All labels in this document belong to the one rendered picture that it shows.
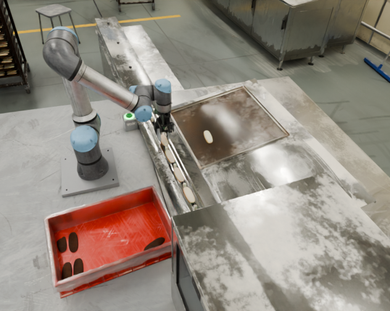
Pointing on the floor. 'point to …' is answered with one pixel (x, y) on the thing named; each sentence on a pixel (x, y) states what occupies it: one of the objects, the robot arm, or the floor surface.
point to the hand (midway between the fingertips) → (163, 137)
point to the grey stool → (50, 11)
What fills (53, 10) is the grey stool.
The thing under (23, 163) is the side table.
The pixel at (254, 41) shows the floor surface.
